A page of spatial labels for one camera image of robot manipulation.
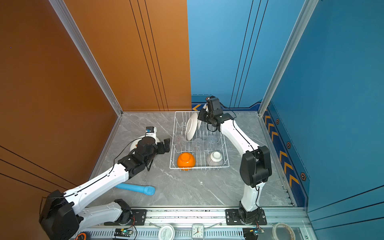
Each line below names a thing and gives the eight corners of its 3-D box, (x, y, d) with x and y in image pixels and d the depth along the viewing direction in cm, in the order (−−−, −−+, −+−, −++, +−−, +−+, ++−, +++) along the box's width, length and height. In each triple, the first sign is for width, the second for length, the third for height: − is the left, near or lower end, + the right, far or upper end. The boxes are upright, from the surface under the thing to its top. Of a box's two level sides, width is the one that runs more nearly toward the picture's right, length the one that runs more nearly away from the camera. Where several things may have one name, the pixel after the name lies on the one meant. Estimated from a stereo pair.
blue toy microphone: (118, 191, 84) (114, 188, 80) (121, 184, 86) (117, 181, 82) (154, 196, 82) (152, 193, 78) (156, 189, 84) (154, 186, 81)
